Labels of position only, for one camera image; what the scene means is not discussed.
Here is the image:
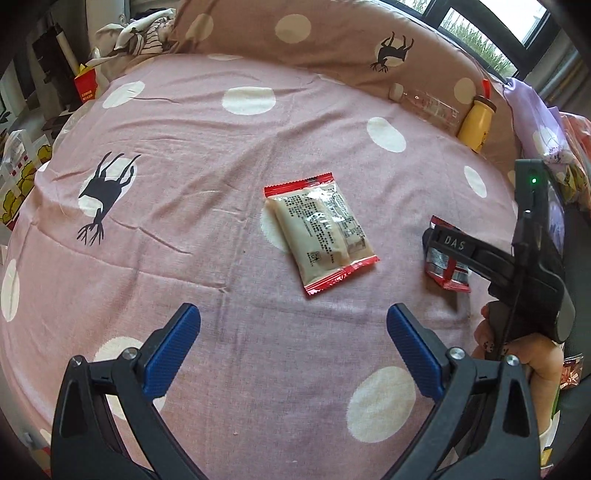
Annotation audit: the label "purple cloth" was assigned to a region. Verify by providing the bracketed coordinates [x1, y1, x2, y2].
[502, 78, 579, 175]

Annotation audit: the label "person's right hand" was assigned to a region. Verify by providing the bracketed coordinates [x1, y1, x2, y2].
[471, 306, 565, 417]

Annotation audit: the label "white snack packet red ends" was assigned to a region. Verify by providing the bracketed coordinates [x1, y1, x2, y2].
[263, 172, 382, 301]

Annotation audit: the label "yellow printed bag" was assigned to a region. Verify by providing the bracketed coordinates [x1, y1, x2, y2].
[560, 161, 591, 209]

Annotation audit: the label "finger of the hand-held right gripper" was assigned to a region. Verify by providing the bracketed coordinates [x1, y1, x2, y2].
[421, 225, 514, 283]

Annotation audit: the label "yellow bottle brown cap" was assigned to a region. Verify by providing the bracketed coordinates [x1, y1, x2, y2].
[456, 78, 498, 154]

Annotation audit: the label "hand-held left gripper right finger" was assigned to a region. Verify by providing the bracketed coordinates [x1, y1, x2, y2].
[387, 303, 543, 480]

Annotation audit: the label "black rolled mat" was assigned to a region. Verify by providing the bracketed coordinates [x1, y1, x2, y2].
[31, 25, 83, 112]

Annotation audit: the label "white yellow-print shopping bag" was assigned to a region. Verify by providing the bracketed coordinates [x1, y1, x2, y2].
[0, 129, 55, 232]

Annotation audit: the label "shiny red foil packet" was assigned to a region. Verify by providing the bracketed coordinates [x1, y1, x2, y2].
[560, 354, 584, 389]

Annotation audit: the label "pile of white clothes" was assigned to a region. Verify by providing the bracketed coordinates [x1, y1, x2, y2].
[90, 8, 179, 71]

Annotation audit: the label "clear plastic bottle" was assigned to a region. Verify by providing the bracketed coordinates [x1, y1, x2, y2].
[389, 83, 461, 134]

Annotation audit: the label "black window frame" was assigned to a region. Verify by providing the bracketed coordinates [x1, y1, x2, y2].
[383, 0, 574, 80]

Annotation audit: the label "red paper bag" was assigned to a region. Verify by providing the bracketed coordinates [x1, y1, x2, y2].
[72, 65, 101, 105]

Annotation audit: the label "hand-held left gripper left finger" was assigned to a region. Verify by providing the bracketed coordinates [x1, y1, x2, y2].
[50, 303, 204, 480]

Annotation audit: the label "small red snack packet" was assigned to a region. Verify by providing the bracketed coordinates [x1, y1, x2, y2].
[425, 215, 472, 295]

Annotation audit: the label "pink polka dot blanket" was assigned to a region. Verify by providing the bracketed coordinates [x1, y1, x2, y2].
[0, 53, 570, 480]

